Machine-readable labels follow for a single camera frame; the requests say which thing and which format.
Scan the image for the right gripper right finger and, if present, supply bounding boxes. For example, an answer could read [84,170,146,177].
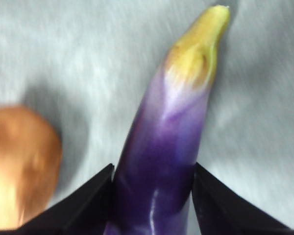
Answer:
[192,162,294,235]

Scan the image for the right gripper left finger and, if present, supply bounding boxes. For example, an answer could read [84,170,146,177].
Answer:
[0,163,115,235]

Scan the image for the purple eggplant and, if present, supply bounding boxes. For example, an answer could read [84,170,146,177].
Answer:
[104,4,230,235]

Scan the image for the brown potato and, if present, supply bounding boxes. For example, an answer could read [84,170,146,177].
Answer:
[0,104,63,227]

